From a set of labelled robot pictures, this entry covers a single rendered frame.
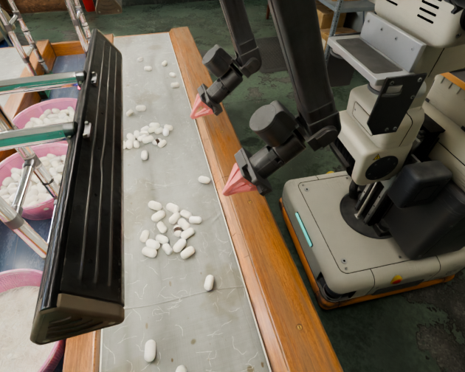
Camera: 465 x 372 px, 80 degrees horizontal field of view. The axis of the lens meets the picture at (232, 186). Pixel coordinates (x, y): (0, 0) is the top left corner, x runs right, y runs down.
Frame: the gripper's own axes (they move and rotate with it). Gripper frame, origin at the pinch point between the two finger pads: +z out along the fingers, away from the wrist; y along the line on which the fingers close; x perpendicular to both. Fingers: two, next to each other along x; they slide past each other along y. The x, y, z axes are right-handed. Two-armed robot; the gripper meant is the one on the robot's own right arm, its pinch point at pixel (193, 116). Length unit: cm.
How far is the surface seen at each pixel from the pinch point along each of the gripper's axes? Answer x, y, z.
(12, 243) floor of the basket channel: -26, 26, 50
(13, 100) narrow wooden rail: -38, -36, 52
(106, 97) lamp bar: -31.9, 30.4, -5.0
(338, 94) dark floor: 159, -120, -56
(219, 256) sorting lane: 3.4, 47.4, 6.1
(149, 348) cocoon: -9, 63, 17
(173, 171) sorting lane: -1.0, 16.3, 12.0
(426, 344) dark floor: 113, 73, -8
